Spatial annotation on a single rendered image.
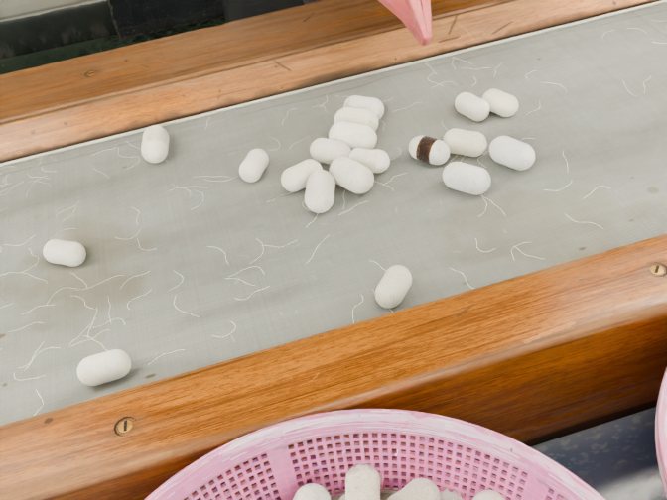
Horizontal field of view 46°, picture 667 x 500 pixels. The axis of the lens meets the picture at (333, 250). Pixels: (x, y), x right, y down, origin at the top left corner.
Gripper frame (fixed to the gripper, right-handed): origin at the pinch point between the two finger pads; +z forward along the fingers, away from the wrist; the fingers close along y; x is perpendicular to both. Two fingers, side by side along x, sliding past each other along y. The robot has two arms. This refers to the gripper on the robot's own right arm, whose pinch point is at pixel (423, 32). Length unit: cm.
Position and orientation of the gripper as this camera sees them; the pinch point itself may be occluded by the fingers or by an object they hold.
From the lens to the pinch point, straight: 63.8
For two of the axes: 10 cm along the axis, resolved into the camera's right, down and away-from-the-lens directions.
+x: -0.7, 2.0, 9.8
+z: 2.8, 9.4, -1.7
